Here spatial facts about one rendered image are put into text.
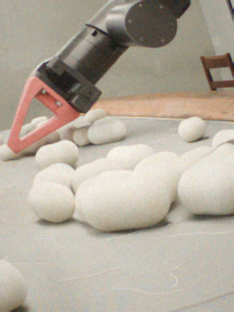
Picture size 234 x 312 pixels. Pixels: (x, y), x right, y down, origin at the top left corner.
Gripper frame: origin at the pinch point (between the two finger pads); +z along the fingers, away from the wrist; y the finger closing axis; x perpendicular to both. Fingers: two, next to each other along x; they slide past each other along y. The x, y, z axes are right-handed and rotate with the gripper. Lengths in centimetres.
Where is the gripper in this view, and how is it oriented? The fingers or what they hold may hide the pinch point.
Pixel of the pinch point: (15, 143)
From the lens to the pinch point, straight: 67.8
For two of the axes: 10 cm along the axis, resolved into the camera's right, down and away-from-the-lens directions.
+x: 7.5, 6.2, 2.4
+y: 2.4, 0.9, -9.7
